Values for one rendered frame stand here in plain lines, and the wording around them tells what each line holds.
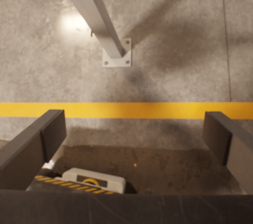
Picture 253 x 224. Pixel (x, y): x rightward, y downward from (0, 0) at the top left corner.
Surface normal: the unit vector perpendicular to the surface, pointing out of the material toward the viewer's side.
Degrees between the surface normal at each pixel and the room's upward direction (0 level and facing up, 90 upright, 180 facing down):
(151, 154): 0
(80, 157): 0
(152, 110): 0
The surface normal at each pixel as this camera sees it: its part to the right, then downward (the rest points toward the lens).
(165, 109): -0.14, -0.13
